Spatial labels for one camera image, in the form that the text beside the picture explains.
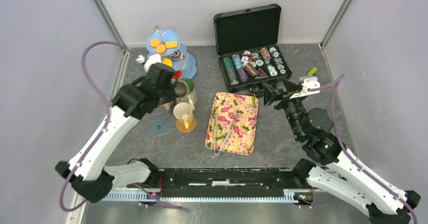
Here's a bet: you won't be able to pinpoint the colourful toy block stack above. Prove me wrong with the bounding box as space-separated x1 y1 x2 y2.
307 67 318 76

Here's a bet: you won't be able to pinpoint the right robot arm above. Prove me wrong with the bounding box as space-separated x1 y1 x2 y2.
262 76 421 223

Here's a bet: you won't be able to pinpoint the red glazed donut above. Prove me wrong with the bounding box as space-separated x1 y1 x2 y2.
173 70 182 80

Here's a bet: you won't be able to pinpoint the square yellow biscuit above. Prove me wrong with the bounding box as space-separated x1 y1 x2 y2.
165 41 179 49

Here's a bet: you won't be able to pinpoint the chocolate swirl cake roll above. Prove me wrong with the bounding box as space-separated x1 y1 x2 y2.
170 50 185 62

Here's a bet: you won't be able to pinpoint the floral rectangular tray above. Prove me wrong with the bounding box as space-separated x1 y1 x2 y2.
204 92 259 155

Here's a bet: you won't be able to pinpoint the blue smiley coaster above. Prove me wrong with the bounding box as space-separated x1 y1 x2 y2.
150 117 169 134

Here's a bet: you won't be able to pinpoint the black poker chip case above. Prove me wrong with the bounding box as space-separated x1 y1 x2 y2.
213 4 292 97

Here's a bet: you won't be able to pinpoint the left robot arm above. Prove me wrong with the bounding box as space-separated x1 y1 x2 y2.
55 54 177 203

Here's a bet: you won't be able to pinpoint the round orange biscuit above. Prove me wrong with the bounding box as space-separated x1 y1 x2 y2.
155 44 167 54
149 38 162 48

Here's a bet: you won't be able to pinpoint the blue three-tier cake stand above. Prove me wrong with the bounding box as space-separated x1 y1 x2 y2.
146 26 197 79

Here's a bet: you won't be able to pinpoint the silver serving tongs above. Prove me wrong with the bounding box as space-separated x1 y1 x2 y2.
213 113 238 156

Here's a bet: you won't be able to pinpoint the green-inside floral mug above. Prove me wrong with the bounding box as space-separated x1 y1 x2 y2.
175 78 197 110

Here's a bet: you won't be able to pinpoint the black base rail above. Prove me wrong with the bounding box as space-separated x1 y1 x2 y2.
140 167 310 190

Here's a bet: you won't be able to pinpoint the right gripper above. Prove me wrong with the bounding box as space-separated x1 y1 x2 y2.
260 79 305 140

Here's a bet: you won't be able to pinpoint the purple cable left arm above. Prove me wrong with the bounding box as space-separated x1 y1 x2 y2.
59 41 183 212

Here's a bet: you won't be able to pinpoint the yellow mug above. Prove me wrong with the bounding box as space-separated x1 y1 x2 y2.
173 102 194 120

